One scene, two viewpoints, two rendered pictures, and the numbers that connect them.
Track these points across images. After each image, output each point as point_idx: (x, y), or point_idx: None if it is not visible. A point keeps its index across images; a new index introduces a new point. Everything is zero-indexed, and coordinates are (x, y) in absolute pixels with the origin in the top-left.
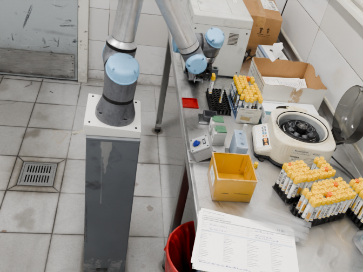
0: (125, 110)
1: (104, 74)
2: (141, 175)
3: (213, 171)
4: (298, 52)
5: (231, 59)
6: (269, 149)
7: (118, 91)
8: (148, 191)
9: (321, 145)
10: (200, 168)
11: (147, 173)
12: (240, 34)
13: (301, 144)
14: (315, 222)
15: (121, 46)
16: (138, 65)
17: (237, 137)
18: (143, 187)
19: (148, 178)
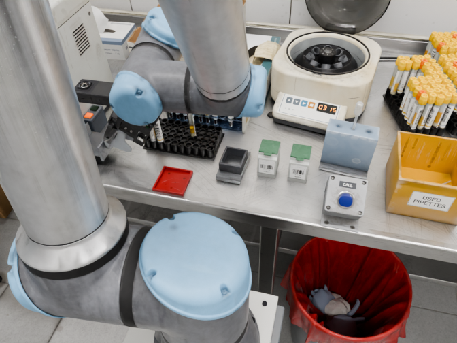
0: None
1: (169, 329)
2: (81, 335)
3: (436, 195)
4: (98, 6)
5: (98, 75)
6: (346, 109)
7: (246, 307)
8: (120, 335)
9: (370, 49)
10: (370, 218)
11: (82, 325)
12: (84, 22)
13: (370, 66)
14: None
15: (112, 233)
16: (206, 214)
17: (349, 132)
18: (109, 339)
19: (93, 327)
